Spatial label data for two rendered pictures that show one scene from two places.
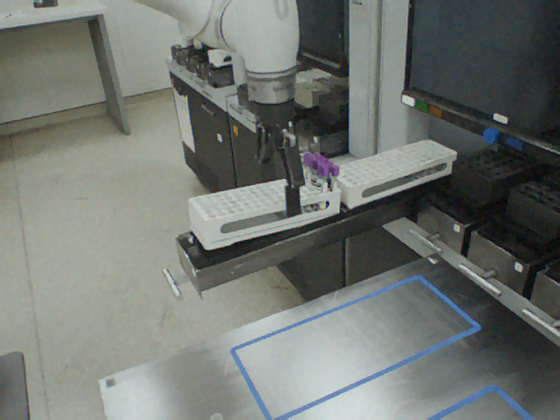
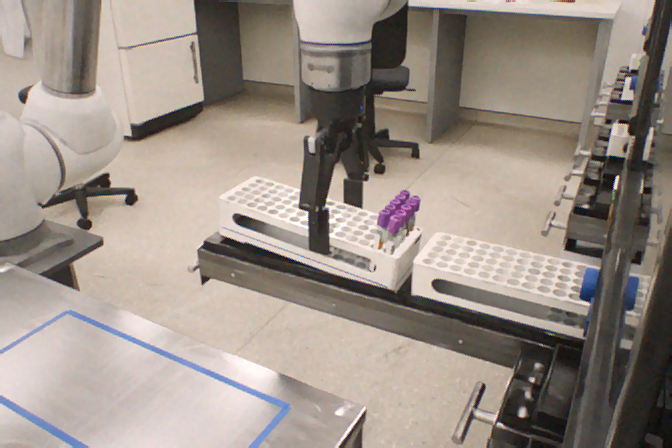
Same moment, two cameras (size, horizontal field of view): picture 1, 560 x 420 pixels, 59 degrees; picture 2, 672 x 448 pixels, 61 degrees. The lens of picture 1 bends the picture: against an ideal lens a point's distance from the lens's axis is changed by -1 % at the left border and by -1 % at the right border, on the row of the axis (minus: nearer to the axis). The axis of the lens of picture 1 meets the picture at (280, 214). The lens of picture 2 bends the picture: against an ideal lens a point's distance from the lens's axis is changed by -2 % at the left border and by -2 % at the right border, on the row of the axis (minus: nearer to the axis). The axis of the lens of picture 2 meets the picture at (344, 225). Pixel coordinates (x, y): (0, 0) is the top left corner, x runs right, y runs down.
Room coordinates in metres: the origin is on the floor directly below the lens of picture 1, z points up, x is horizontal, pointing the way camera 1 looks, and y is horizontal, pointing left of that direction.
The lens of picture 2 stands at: (0.44, -0.61, 1.25)
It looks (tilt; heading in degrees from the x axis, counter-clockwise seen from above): 27 degrees down; 52
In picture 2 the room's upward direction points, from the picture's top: straight up
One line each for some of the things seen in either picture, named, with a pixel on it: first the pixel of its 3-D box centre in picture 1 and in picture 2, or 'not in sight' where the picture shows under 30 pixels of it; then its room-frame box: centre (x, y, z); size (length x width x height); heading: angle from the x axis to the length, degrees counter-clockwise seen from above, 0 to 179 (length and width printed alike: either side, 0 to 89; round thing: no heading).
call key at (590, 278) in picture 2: (491, 135); (589, 284); (0.86, -0.41, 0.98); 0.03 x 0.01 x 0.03; 25
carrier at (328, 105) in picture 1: (331, 109); not in sight; (1.42, -0.17, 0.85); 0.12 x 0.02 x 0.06; 25
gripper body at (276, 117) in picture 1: (275, 121); (336, 118); (0.89, 0.00, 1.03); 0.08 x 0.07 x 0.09; 25
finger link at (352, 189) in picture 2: (268, 178); (353, 201); (0.94, 0.02, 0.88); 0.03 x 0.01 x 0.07; 115
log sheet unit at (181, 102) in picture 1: (182, 119); not in sight; (2.60, 0.49, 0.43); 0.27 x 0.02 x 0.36; 25
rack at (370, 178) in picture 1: (392, 173); (530, 291); (1.01, -0.26, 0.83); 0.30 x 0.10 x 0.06; 115
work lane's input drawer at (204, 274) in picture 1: (325, 217); (400, 292); (0.94, -0.10, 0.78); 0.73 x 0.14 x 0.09; 115
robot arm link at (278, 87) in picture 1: (272, 83); (335, 63); (0.89, 0.00, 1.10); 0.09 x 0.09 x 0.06
